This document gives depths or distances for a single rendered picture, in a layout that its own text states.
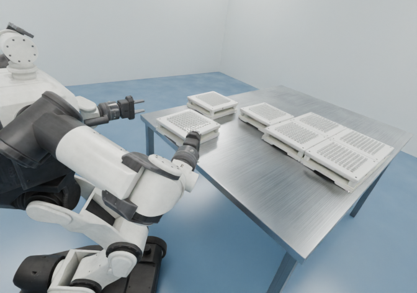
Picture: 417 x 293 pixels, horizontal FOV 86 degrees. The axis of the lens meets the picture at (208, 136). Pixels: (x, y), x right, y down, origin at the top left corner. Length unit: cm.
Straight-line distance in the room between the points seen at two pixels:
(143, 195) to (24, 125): 27
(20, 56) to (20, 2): 359
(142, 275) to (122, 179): 105
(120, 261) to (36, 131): 64
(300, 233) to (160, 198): 54
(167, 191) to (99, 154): 15
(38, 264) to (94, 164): 100
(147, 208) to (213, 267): 126
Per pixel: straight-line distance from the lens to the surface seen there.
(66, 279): 143
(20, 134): 57
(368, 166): 125
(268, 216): 87
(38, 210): 95
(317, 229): 91
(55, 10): 435
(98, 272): 125
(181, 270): 167
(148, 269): 146
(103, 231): 100
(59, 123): 54
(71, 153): 50
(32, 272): 142
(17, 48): 73
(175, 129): 111
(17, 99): 69
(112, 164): 46
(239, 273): 171
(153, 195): 46
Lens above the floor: 147
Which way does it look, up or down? 31 degrees down
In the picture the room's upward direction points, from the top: 7 degrees clockwise
